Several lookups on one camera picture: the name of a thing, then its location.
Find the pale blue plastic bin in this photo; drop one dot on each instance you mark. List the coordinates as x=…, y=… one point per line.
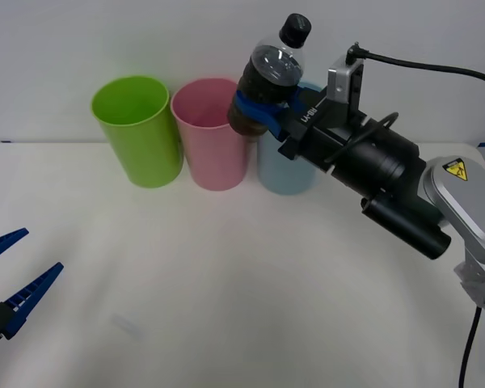
x=283, y=174

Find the pink plastic bin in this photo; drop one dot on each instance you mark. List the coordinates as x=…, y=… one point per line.
x=210, y=157

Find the clear bottle with black cap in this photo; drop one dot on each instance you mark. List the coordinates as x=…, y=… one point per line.
x=272, y=66

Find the silver and black right arm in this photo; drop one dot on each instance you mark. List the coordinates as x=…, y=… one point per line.
x=388, y=161

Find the green plastic bin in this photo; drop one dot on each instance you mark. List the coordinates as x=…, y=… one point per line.
x=145, y=153

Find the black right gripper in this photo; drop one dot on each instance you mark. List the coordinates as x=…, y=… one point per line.
x=311, y=129

